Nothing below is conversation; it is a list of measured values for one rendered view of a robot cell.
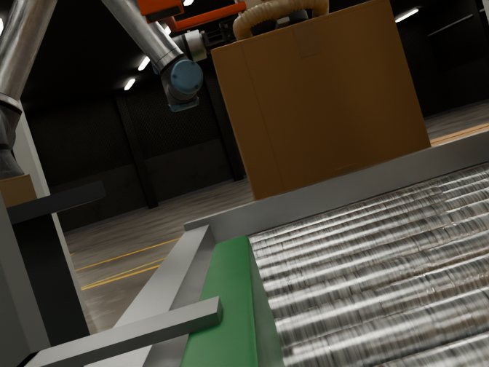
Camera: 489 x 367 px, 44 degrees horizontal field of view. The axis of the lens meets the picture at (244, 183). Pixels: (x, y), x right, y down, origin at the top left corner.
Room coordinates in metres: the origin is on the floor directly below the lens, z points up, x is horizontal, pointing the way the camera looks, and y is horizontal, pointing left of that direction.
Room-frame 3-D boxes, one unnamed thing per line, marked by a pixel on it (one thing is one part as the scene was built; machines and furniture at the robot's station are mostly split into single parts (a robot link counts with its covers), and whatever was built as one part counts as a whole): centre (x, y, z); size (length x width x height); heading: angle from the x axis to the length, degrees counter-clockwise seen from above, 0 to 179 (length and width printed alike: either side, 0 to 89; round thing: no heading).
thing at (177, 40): (1.90, 0.10, 1.07); 0.12 x 0.09 x 0.10; 90
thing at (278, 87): (1.63, -0.21, 0.75); 0.60 x 0.40 x 0.40; 0
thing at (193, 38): (1.90, 0.01, 1.08); 0.09 x 0.05 x 0.10; 0
